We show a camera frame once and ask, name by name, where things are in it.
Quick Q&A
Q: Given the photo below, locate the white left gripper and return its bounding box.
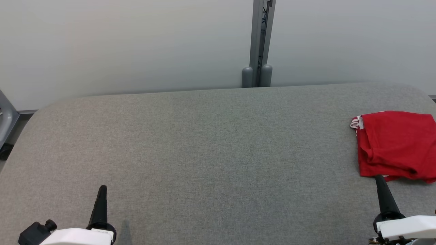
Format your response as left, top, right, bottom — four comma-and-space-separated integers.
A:
40, 185, 117, 245

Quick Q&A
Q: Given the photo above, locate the grey curved partition leg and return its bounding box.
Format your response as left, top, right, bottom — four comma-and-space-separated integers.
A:
0, 90, 20, 148

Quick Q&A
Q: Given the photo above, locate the red basketball jersey white trim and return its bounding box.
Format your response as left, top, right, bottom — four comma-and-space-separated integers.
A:
350, 115, 365, 136

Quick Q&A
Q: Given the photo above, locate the grey partition post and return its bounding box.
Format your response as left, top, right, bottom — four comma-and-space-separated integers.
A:
242, 0, 276, 88

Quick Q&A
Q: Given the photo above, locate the red shorts white stripe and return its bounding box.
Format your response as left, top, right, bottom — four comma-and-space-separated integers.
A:
356, 111, 436, 184

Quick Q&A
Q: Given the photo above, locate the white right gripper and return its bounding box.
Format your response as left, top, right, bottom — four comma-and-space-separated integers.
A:
370, 175, 436, 245

